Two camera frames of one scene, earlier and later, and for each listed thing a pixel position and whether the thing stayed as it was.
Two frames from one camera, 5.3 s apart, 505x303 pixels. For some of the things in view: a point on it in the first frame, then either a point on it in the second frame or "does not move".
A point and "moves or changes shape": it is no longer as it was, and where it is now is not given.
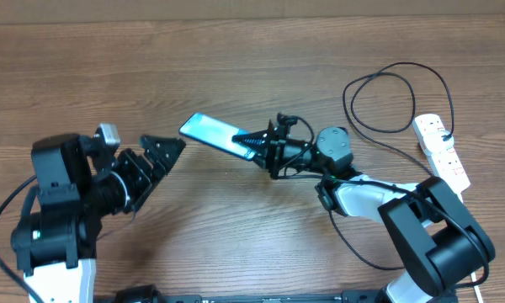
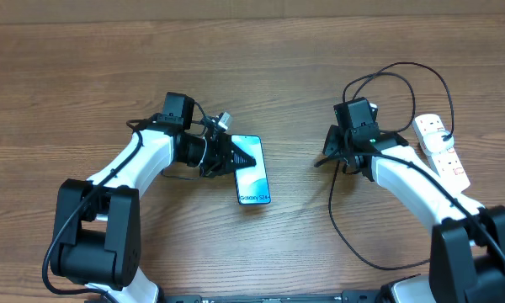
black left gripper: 143,177 -> 223,147
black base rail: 148,294 does not move
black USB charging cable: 354,85 does not move
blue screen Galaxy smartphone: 218,135 moves or changes shape
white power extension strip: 444,164 does not move
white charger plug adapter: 436,144 does not move
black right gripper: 270,139 -> 332,151
